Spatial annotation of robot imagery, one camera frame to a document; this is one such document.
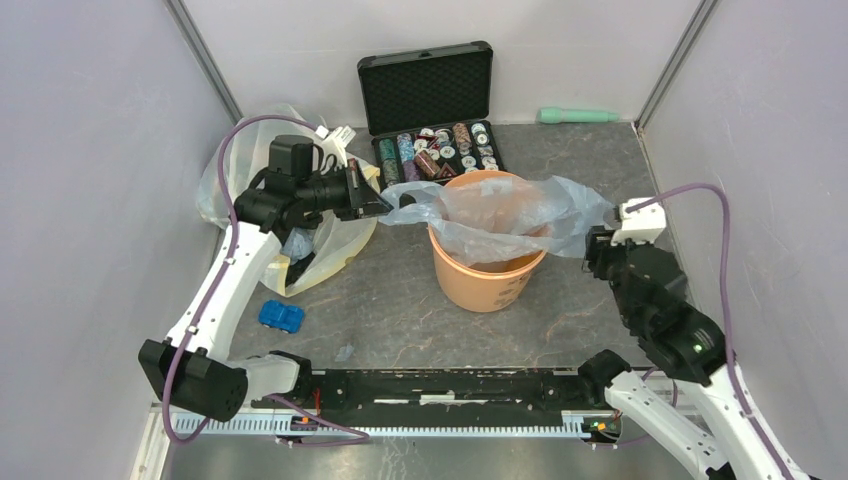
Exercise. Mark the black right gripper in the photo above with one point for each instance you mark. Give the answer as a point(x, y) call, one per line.
point(599, 242)

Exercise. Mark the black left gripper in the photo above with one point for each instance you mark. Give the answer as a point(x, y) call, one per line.
point(362, 200)

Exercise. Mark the light blue plastic bag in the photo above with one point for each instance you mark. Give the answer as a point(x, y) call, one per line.
point(464, 217)

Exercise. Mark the orange plastic trash bin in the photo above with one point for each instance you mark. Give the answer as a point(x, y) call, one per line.
point(489, 286)

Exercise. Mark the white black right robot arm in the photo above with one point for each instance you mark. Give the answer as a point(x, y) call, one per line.
point(690, 349)

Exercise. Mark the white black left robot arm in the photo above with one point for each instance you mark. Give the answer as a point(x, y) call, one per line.
point(189, 368)

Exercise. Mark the purple poker chip stack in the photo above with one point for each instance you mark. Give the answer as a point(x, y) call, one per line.
point(411, 171)

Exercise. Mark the brown poker chip stack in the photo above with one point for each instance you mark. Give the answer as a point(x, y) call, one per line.
point(426, 164)

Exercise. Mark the yellow translucent plastic bag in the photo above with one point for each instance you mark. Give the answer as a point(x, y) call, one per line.
point(271, 172)

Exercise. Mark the black poker chip case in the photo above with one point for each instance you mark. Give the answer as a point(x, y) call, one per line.
point(435, 99)

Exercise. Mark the blue toy car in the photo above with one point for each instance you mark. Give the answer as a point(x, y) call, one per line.
point(280, 316)

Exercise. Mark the mint green cylindrical tool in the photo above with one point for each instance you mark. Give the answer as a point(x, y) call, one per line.
point(556, 115)

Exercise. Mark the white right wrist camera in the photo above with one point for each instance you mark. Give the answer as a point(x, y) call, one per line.
point(639, 226)

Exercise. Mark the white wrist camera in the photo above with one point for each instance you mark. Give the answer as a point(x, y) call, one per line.
point(639, 226)
point(336, 140)

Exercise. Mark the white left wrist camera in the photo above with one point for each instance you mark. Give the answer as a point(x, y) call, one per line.
point(336, 140)

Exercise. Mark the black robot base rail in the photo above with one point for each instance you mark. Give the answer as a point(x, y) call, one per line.
point(418, 398)

